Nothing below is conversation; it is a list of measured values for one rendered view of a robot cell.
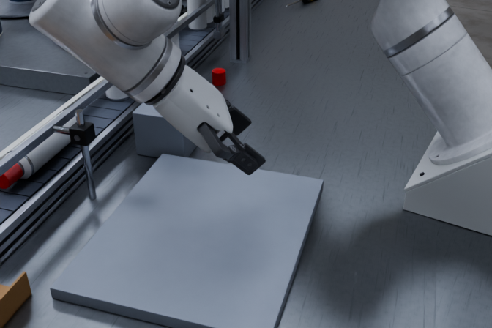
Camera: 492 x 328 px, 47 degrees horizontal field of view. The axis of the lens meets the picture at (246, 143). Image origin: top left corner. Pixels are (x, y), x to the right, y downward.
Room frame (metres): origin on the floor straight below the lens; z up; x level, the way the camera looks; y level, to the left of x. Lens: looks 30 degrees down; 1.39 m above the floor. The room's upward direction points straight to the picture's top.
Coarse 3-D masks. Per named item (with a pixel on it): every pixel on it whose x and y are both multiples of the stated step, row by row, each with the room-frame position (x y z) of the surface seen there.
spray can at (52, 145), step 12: (72, 120) 0.89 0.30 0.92; (84, 120) 0.91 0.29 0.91; (36, 132) 0.83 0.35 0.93; (48, 144) 0.81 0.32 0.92; (60, 144) 0.83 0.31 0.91; (36, 156) 0.77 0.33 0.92; (48, 156) 0.80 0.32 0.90; (12, 168) 0.74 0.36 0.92; (24, 168) 0.75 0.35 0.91; (36, 168) 0.77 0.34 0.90; (0, 180) 0.72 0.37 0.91; (12, 180) 0.72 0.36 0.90
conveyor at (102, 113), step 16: (224, 16) 1.62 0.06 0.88; (192, 32) 1.48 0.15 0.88; (208, 32) 1.48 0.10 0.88; (192, 48) 1.36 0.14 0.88; (96, 112) 1.00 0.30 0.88; (112, 112) 1.00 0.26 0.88; (96, 128) 0.94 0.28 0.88; (64, 160) 0.82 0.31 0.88; (32, 176) 0.77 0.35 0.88; (48, 176) 0.77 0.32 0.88; (0, 192) 0.73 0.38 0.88; (16, 192) 0.73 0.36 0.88; (32, 192) 0.73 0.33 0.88; (0, 208) 0.69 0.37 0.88; (16, 208) 0.69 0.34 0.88; (0, 224) 0.65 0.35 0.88
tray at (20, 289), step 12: (24, 276) 0.56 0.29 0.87; (0, 288) 0.57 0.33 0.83; (12, 288) 0.53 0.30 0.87; (24, 288) 0.55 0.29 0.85; (0, 300) 0.51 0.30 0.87; (12, 300) 0.53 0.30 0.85; (24, 300) 0.55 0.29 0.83; (0, 312) 0.51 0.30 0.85; (12, 312) 0.52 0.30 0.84; (0, 324) 0.50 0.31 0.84
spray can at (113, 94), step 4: (112, 88) 1.05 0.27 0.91; (116, 88) 1.05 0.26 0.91; (108, 92) 1.06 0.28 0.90; (112, 92) 1.05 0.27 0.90; (116, 92) 1.05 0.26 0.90; (120, 92) 1.05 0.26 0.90; (108, 96) 1.06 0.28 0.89; (112, 96) 1.05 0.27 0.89; (116, 96) 1.05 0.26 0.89; (120, 96) 1.05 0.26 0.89; (124, 96) 1.06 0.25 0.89; (128, 96) 1.07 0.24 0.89; (112, 100) 1.05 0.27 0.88; (116, 100) 1.05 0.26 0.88; (120, 100) 1.05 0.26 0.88
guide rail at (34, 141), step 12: (192, 12) 1.39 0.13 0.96; (180, 24) 1.30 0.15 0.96; (168, 36) 1.23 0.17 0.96; (108, 84) 0.97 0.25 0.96; (84, 96) 0.90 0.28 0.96; (96, 96) 0.92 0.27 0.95; (72, 108) 0.85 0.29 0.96; (60, 120) 0.81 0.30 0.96; (48, 132) 0.78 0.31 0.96; (24, 144) 0.73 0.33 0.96; (36, 144) 0.75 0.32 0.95; (12, 156) 0.70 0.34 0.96; (24, 156) 0.72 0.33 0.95; (0, 168) 0.67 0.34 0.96
